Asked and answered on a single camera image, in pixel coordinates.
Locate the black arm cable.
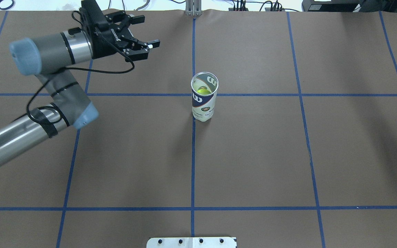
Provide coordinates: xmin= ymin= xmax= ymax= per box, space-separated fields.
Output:
xmin=26 ymin=10 xmax=135 ymax=125

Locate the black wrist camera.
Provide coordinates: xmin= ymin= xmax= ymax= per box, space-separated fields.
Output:
xmin=79 ymin=0 xmax=109 ymax=34

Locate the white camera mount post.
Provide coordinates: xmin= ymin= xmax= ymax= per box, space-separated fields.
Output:
xmin=146 ymin=237 xmax=237 ymax=248

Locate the aluminium frame post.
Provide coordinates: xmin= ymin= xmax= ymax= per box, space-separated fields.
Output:
xmin=185 ymin=0 xmax=203 ymax=17

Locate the blue tape roll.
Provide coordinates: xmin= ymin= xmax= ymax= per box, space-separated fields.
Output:
xmin=0 ymin=0 xmax=16 ymax=11

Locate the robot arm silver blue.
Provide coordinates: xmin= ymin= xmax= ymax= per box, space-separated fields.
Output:
xmin=0 ymin=3 xmax=161 ymax=167

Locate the black power box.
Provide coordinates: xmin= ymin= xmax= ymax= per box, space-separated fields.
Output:
xmin=301 ymin=0 xmax=360 ymax=12

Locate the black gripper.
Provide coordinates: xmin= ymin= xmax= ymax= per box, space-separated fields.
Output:
xmin=87 ymin=11 xmax=160 ymax=62

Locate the yellow tennis ball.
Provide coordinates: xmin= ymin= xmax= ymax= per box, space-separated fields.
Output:
xmin=197 ymin=87 xmax=212 ymax=95

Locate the clear tennis ball can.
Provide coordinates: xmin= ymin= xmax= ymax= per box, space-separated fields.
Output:
xmin=190 ymin=72 xmax=219 ymax=122

